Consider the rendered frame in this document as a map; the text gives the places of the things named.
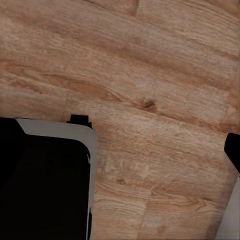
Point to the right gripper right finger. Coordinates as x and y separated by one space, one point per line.
232 149

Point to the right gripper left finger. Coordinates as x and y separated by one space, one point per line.
12 149

